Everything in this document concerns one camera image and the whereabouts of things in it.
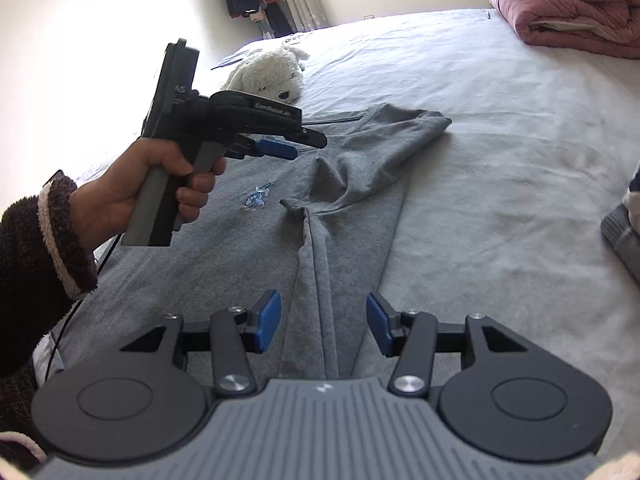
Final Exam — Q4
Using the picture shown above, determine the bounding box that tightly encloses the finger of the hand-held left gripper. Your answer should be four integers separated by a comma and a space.
235, 125, 329, 150
226, 134, 301, 161

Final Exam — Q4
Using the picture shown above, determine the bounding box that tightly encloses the grey t-shirt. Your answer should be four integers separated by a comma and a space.
32, 102, 453, 396

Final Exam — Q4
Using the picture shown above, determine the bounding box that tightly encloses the black cable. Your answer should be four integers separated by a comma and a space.
45, 232, 123, 386

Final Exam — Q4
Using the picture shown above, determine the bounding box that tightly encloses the person's left hand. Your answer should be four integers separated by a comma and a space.
70, 137, 216, 253

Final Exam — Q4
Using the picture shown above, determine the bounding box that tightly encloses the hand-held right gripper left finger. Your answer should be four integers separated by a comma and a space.
120, 289, 282, 395

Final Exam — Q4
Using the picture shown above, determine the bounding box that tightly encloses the white plush dog toy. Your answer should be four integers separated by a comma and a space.
220, 45, 311, 102

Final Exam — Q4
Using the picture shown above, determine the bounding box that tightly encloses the stack of folded clothes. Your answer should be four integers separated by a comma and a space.
600, 162, 640, 286

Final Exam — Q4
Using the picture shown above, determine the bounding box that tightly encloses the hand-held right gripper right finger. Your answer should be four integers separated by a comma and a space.
366, 292, 531, 395

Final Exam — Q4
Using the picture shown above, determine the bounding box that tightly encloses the person's left forearm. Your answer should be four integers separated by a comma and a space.
0, 176, 98, 471

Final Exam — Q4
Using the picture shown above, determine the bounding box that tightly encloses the pink folded quilt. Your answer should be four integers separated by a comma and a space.
486, 0, 640, 60

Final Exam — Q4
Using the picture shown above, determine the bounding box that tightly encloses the grey bed sheet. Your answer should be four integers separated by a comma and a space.
30, 7, 640, 461

